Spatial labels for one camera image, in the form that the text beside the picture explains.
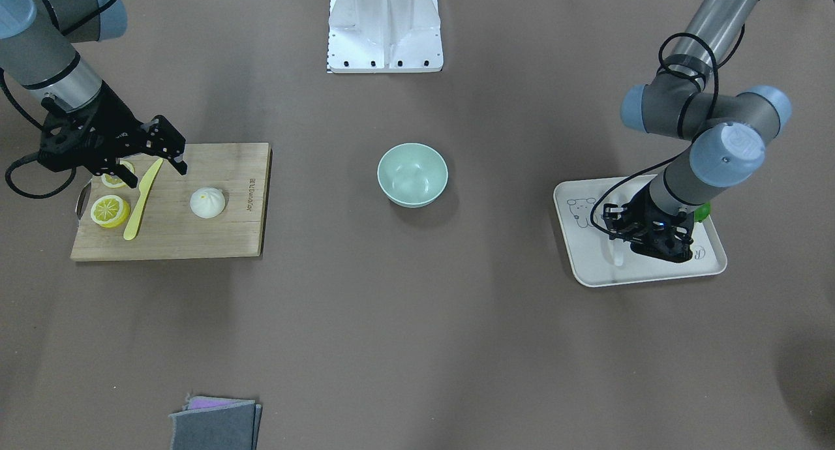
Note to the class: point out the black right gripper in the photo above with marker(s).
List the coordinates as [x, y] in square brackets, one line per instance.
[109, 127]

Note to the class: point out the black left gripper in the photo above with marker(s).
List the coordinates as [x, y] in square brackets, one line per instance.
[644, 209]

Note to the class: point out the white steamed bun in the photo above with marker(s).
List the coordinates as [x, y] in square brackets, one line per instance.
[207, 202]

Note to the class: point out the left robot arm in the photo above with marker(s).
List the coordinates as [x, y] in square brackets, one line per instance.
[728, 135]

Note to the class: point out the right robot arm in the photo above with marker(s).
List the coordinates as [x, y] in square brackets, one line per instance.
[38, 50]

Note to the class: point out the mint green bowl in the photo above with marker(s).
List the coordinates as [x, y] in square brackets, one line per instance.
[412, 174]

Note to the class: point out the yellow plastic knife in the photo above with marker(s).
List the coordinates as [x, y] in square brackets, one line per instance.
[144, 186]

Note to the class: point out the lemon slice far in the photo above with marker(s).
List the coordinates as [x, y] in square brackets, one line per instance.
[113, 181]

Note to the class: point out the lemon slice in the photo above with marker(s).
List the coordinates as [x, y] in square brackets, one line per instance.
[113, 181]
[110, 211]

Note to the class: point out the green lime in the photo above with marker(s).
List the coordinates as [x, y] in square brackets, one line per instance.
[702, 212]

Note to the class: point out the cream rabbit tray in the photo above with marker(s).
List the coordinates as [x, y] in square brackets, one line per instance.
[597, 261]

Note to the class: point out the lemon slice near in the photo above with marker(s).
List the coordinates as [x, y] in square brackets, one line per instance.
[110, 211]

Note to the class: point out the bamboo cutting board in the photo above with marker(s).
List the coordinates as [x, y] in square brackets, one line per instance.
[168, 229]

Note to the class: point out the grey folded cloth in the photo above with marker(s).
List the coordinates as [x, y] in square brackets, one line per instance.
[216, 423]

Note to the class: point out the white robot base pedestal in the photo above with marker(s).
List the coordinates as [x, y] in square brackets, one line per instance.
[384, 36]

